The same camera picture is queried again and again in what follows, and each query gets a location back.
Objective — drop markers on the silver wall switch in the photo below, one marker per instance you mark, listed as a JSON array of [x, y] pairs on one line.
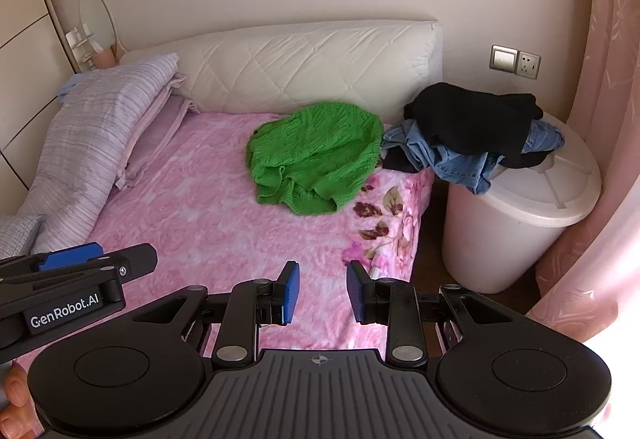
[[503, 59]]

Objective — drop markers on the white round lidded bin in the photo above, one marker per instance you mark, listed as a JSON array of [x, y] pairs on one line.
[[500, 239]]

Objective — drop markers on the silver wall socket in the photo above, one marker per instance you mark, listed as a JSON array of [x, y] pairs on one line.
[[528, 65]]

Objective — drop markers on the white quilted headboard cushion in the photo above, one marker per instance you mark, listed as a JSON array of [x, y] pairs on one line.
[[300, 64]]

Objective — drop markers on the oval wall mirror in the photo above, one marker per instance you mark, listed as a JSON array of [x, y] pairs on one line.
[[97, 14]]

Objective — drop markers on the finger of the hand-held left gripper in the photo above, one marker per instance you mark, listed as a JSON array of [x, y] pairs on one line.
[[70, 256], [140, 259]]

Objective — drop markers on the lilac striped quilt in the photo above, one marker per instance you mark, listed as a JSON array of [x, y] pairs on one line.
[[90, 129]]

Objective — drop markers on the person's left hand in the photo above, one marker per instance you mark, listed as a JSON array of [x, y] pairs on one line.
[[15, 391]]

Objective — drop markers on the pink floral blanket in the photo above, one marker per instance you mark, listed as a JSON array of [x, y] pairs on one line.
[[200, 219]]

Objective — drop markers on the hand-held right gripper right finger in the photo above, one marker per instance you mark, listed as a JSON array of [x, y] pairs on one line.
[[356, 291]]

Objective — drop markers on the blue jeans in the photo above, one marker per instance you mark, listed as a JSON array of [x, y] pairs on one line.
[[450, 164]]

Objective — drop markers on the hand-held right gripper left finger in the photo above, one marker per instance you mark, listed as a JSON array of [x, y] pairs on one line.
[[291, 291]]

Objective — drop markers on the black garment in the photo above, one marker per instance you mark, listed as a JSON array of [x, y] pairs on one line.
[[465, 114]]

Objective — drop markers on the cream wardrobe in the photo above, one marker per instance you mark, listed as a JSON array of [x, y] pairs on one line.
[[25, 44]]

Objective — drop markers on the pink curtain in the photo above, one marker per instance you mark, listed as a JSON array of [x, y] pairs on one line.
[[610, 119]]

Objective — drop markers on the small white shelf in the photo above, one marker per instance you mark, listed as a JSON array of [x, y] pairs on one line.
[[80, 44]]

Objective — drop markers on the green knit sweater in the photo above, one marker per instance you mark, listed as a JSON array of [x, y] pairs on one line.
[[315, 149]]

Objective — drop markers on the pink folded quilt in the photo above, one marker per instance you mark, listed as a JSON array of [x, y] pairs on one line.
[[160, 129]]

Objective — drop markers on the grey checked pillow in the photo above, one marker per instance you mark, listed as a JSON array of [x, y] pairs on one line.
[[17, 234]]

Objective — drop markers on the light blue cloth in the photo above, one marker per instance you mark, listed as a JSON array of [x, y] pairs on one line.
[[70, 86]]

